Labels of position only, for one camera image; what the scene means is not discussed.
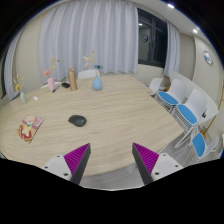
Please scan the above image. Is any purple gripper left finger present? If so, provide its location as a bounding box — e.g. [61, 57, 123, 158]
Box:
[42, 143, 91, 185]

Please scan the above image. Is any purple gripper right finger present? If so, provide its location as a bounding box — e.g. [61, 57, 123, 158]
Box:
[132, 143, 182, 185]

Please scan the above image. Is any dark grey computer mouse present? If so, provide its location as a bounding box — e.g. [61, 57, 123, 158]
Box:
[68, 115, 86, 127]

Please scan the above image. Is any white chair blue seat near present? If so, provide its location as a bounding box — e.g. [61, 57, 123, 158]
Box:
[187, 133, 220, 163]

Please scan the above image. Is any white chair blue seat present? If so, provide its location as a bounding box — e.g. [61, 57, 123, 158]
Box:
[155, 79, 187, 113]
[171, 89, 207, 148]
[187, 133, 220, 163]

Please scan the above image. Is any white chair blue seat middle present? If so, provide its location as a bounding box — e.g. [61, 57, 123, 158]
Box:
[171, 89, 207, 148]

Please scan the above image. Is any white chair blue seat far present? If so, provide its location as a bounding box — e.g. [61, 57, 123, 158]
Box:
[155, 79, 187, 113]

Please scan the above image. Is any black small device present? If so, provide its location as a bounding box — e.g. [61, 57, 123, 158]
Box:
[61, 82, 70, 88]

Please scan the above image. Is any white chair at window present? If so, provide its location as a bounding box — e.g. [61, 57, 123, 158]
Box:
[148, 78, 163, 96]

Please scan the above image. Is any blue vase with flowers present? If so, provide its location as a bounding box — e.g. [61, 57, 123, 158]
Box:
[84, 52, 103, 91]

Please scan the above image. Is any pink vase with flowers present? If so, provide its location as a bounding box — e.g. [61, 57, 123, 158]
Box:
[44, 58, 56, 92]

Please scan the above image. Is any white chair behind table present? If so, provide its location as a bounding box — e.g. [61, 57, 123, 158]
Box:
[78, 69, 97, 80]

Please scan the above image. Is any tan cylindrical bottle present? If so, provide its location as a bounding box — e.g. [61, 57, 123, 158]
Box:
[68, 68, 78, 91]

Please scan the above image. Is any green vase with yellow flowers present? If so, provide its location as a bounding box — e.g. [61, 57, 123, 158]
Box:
[13, 74, 27, 104]

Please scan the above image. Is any right white curtain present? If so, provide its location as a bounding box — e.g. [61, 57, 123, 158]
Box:
[164, 22, 180, 77]

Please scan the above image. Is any left white curtain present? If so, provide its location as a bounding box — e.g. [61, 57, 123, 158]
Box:
[4, 32, 21, 101]

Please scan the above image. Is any large white curtain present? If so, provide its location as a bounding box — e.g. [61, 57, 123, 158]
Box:
[39, 0, 139, 81]

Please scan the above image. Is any dark window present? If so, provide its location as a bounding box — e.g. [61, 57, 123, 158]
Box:
[138, 9, 168, 68]

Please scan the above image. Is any round wall clock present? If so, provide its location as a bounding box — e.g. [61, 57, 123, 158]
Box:
[203, 51, 213, 65]

